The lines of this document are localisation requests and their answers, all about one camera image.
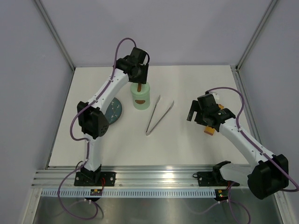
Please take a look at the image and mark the white slotted cable duct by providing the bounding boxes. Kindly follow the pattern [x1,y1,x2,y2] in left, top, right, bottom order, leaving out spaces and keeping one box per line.
[41,189,216,198]

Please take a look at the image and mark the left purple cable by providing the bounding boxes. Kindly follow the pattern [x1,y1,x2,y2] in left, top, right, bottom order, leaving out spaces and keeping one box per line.
[57,37,137,221]

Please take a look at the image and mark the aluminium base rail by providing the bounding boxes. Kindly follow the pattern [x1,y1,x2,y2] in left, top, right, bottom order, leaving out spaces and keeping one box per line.
[31,165,255,189]

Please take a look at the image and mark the orange rectangular box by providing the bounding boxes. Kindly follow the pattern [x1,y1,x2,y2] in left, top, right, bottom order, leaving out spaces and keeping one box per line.
[204,126,215,136]

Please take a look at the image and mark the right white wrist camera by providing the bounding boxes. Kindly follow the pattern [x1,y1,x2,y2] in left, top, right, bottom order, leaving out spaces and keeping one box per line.
[207,91,220,102]

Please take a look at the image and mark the dark teal plate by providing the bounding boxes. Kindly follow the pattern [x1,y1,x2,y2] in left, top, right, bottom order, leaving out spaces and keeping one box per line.
[105,98,122,125]

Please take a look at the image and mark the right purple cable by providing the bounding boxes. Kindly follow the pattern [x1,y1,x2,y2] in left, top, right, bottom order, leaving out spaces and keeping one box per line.
[186,86,299,224]

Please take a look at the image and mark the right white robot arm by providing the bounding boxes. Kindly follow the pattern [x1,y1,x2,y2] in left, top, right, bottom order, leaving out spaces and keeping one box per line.
[187,93,289,199]

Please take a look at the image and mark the metal tongs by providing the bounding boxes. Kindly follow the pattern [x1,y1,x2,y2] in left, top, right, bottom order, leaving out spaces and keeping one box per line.
[145,95,175,136]

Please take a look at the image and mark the green cylindrical lunch container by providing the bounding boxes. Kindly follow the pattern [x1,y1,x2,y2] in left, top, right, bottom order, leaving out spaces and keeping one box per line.
[132,95,150,110]

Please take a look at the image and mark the aluminium frame post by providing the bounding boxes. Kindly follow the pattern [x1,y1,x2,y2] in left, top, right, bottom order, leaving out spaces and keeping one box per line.
[33,0,76,72]
[235,0,280,72]

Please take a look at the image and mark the purple cable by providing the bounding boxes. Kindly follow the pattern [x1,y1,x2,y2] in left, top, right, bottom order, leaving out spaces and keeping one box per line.
[186,86,299,224]
[57,37,137,221]

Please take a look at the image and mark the green round lid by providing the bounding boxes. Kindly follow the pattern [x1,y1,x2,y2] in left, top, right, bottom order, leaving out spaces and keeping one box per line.
[130,83,150,98]

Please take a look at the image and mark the right aluminium frame post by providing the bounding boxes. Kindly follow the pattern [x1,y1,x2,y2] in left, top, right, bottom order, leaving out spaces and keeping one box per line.
[235,0,280,72]

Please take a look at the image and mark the left aluminium frame post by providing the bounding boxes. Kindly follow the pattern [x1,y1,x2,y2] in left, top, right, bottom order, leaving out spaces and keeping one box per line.
[33,0,76,72]

